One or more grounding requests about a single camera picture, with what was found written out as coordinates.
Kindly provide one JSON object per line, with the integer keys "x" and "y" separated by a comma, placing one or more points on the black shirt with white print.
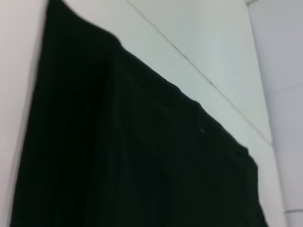
{"x": 118, "y": 142}

